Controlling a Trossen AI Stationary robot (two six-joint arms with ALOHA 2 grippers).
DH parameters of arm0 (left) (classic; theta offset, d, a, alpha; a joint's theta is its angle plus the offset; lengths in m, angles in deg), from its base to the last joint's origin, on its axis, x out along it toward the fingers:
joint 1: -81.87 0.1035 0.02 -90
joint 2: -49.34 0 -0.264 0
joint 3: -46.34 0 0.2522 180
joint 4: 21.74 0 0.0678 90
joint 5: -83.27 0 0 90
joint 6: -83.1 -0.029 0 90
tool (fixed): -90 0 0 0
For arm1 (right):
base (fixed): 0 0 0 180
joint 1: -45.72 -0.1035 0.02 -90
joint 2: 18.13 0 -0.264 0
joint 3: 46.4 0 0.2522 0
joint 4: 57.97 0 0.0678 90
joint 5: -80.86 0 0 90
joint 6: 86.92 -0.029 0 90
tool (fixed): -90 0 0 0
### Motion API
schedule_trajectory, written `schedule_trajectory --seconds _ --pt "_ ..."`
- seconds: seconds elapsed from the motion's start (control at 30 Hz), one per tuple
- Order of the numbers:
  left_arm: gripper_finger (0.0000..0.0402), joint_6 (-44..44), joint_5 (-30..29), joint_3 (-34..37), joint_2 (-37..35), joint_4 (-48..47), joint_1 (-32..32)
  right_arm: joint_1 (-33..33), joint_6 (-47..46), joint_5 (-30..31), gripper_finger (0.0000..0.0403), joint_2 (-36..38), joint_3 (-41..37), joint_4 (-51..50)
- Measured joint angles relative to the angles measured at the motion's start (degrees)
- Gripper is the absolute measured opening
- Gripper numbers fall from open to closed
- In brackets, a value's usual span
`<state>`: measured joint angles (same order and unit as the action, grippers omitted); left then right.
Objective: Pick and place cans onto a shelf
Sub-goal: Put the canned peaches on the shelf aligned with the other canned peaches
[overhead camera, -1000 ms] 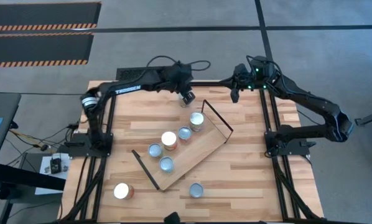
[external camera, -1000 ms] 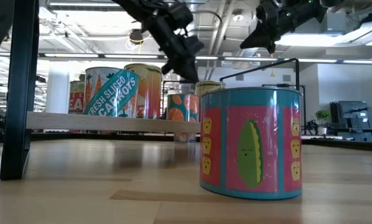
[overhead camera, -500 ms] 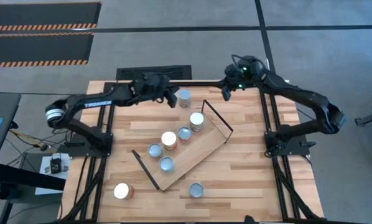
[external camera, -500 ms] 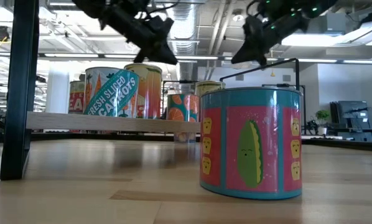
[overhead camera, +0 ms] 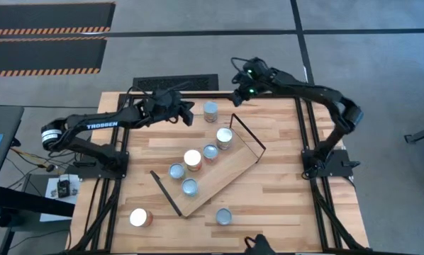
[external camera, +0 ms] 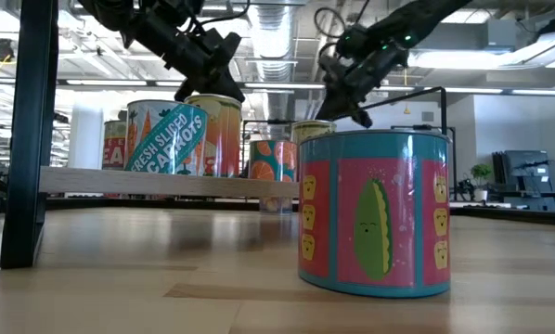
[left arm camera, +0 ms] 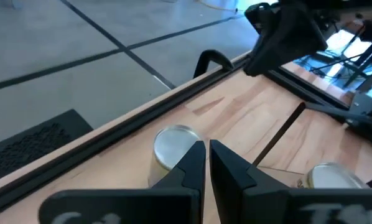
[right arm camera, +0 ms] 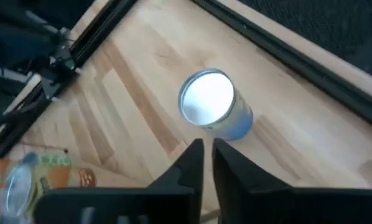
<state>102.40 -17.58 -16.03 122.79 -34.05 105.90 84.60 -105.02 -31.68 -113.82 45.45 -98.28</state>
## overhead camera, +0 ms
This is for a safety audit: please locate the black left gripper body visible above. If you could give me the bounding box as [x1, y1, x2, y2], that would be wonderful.
[143, 88, 184, 123]

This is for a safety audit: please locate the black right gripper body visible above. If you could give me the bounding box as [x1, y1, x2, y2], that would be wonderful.
[233, 58, 272, 97]

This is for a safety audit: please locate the watermelon print tin can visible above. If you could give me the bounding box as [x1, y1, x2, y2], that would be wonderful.
[203, 101, 219, 123]

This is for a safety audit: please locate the green dotted tin can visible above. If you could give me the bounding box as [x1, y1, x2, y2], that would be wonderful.
[216, 127, 234, 151]

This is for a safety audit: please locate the small red-label tin can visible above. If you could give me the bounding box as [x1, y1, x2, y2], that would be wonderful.
[202, 144, 220, 164]

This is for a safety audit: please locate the orange slice print can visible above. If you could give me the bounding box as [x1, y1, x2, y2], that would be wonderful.
[183, 149, 203, 173]

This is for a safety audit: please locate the small blue-lid tin can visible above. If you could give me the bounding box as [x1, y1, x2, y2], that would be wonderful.
[181, 178, 199, 198]
[168, 162, 186, 181]

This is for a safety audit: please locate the wooden shelf with black brackets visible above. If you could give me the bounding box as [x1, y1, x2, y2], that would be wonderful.
[150, 113, 267, 218]

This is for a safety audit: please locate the black floor vent grille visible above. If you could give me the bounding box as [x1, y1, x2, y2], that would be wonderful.
[132, 73, 219, 92]

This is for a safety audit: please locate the teal pink corn can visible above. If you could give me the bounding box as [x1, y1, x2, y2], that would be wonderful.
[216, 208, 233, 227]

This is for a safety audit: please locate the large silver-lid tin can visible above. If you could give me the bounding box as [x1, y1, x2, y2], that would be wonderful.
[128, 208, 154, 228]

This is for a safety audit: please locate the small black device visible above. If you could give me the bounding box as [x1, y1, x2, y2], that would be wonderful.
[57, 179, 71, 198]

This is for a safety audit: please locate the black hazard-striped floor mat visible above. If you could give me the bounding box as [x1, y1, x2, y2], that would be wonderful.
[0, 1, 116, 36]
[0, 36, 108, 78]

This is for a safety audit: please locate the white paper sheet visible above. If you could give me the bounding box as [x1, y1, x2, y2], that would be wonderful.
[40, 174, 81, 223]

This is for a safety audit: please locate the black object with loop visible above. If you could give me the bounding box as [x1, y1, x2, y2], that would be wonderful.
[244, 233, 277, 255]

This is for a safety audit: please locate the grey desk top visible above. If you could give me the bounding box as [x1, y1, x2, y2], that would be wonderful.
[0, 105, 25, 199]

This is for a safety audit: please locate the black desk crossbar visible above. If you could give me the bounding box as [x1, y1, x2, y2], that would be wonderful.
[0, 186, 75, 217]

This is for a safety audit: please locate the black aluminium table frame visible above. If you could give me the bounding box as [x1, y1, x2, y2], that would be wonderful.
[65, 90, 372, 255]

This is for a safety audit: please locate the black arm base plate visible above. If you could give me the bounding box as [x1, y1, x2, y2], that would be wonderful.
[68, 150, 130, 179]
[301, 148, 361, 178]

